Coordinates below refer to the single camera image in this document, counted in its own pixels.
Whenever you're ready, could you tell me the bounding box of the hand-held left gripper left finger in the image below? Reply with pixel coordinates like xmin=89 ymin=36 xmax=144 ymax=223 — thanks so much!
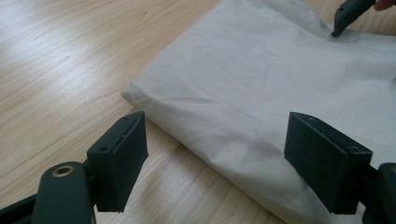
xmin=87 ymin=110 xmax=149 ymax=214

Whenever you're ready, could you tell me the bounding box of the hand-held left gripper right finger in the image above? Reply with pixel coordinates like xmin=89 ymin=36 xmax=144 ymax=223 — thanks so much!
xmin=283 ymin=111 xmax=374 ymax=216

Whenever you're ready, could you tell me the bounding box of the beige short-sleeved shirt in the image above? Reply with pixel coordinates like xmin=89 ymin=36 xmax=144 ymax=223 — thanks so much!
xmin=120 ymin=0 xmax=396 ymax=224

